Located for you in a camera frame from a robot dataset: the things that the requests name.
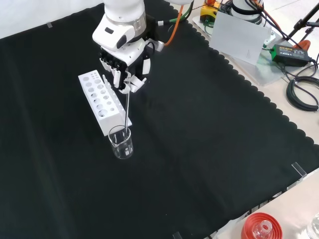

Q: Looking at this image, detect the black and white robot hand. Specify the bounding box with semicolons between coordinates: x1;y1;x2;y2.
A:
98;39;153;95

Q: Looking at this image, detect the clear glass rod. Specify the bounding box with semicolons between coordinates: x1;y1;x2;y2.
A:
124;78;131;136

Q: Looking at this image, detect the white test tube rack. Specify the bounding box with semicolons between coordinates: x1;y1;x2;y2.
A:
78;70;133;137

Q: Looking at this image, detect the black cloth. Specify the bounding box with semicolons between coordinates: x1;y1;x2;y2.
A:
0;0;315;239

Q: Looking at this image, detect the clear glass beaker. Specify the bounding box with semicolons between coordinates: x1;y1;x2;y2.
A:
108;125;135;160

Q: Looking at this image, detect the yellow stop button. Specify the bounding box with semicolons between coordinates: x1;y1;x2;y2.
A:
200;0;221;24

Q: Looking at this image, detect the black power adapter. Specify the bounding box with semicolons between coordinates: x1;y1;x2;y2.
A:
271;44;313;67

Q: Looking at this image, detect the black tripod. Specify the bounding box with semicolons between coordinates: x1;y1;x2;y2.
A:
286;3;319;49

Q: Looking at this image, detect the red ribbed funnel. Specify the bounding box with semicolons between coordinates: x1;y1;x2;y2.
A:
240;212;284;239

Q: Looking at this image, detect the small clear glass flask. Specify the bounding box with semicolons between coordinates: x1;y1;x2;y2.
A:
252;220;274;239

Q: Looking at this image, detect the clear glass vessel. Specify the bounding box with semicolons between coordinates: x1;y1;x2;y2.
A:
306;213;319;239

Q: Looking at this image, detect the orange cable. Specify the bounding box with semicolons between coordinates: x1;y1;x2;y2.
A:
163;4;185;47

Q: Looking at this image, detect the grey metal base plate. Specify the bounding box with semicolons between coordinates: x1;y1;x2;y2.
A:
191;14;295;87

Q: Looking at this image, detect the coiled black cable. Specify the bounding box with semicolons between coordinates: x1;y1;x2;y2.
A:
286;76;319;112

